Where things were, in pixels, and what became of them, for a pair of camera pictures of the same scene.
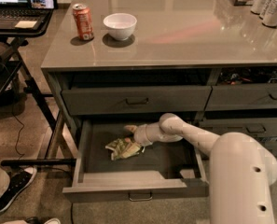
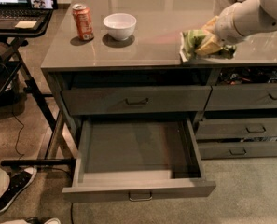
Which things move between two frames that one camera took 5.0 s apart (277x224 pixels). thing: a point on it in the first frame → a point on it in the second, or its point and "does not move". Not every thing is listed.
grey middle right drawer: (258, 127) does not move
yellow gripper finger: (131, 128) → (209, 28)
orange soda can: (83, 19) does not move
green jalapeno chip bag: (120, 148) → (189, 41)
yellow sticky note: (25, 23) does not move
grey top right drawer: (267, 96) does not move
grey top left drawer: (130, 100) does not move
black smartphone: (43, 1) does not move
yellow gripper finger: (128, 139) → (210, 47)
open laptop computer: (9, 6) does not move
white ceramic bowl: (120, 25) does not move
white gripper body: (141, 134) → (225, 25)
